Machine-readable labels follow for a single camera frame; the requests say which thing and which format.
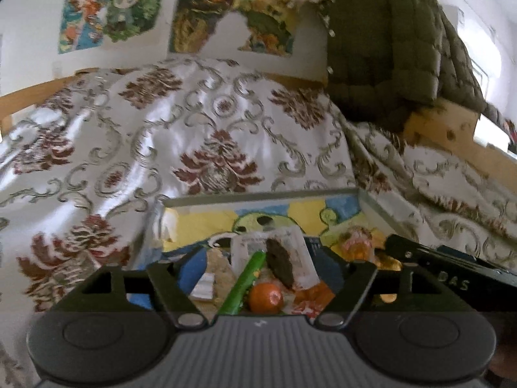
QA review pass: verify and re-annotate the wooden bed frame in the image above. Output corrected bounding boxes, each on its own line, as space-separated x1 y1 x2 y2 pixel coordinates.
1 68 516 192

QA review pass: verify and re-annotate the white labelled snack packet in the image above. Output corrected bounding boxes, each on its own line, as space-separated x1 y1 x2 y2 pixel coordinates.
230 226 320 292

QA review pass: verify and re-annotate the yellow green landscape poster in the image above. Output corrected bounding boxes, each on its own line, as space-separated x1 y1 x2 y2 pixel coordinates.
168 0 299 57

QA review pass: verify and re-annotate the gold foil snack packet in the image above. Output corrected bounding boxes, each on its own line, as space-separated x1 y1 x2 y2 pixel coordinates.
374 248 402 304

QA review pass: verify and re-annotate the green stick snack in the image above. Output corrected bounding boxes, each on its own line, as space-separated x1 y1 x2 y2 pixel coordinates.
217 251 266 315

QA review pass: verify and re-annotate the olive quilted jacket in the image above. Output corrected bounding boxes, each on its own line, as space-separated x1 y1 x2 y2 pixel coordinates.
321 0 504 133

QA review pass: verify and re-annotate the beige cracker packet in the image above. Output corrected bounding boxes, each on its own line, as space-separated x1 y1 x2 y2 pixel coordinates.
189 248 237 319

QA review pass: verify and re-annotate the anime character poster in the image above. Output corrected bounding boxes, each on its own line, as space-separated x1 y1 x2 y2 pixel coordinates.
58 0 163 54

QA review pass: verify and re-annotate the orange snack packet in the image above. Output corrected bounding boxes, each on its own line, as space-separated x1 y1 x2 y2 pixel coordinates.
292 225 385 318

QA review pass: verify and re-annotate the grey metal tray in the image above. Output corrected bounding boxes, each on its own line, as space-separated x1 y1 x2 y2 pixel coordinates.
135 190 417 315

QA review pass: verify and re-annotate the white air conditioner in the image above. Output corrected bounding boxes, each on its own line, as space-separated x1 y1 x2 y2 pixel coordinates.
443 5 494 51

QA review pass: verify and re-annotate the orange tangerine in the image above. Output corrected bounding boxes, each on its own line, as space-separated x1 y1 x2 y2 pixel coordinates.
248 283 284 314

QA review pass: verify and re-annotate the white floral bedspread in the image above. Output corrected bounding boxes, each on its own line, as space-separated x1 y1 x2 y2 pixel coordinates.
1 59 516 387

